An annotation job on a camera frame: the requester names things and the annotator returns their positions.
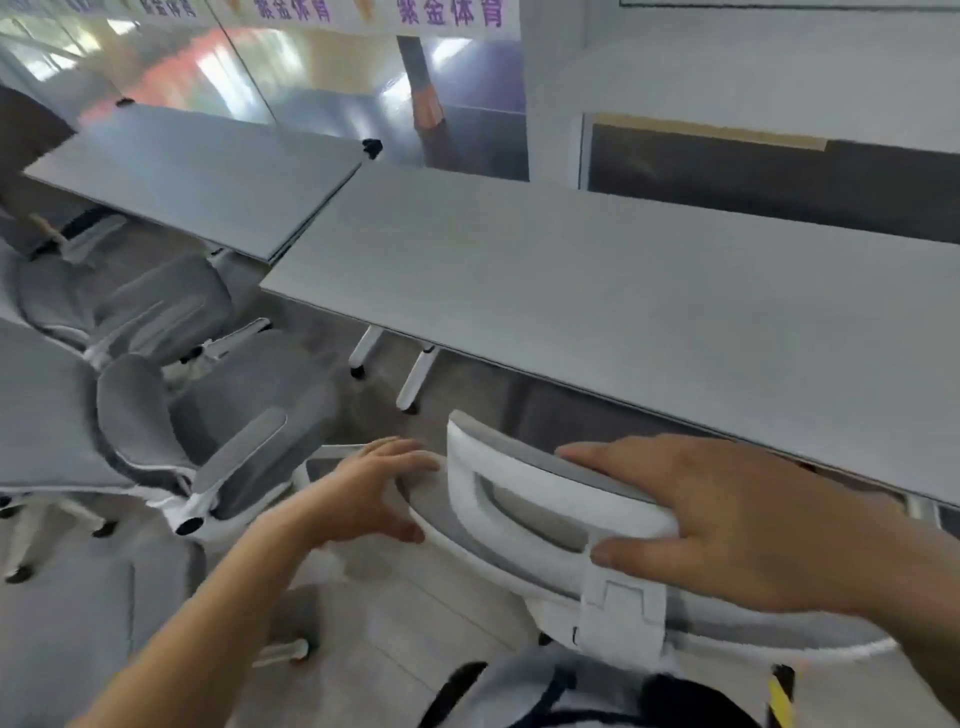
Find person's black trousers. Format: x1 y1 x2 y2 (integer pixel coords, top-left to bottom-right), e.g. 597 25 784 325
644 673 760 728

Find black yellow floor tape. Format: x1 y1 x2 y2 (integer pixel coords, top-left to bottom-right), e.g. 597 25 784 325
764 663 798 728

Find person's left forearm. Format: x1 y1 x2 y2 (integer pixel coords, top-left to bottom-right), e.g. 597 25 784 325
71 491 316 728

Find basketball hoop stand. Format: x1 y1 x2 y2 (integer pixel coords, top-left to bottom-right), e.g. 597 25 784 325
395 33 455 170

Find white printed window strip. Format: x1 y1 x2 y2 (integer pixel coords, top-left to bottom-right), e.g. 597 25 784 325
0 0 521 40

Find person's right hand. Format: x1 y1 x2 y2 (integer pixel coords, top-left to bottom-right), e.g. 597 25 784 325
554 433 913 620

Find person's left hand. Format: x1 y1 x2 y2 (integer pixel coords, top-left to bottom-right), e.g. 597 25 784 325
288 437 442 553

